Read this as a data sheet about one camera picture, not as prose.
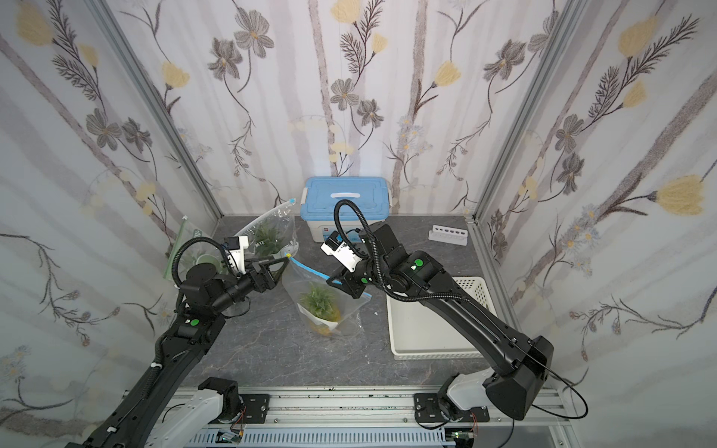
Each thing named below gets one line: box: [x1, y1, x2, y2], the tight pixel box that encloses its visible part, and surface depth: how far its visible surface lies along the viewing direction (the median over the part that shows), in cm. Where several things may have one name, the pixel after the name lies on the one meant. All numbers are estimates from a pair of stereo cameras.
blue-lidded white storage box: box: [299, 176, 394, 243], surface depth 107 cm
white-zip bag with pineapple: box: [234, 198, 299, 258], surface depth 86 cm
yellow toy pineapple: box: [296, 281, 341, 336], surface depth 76 cm
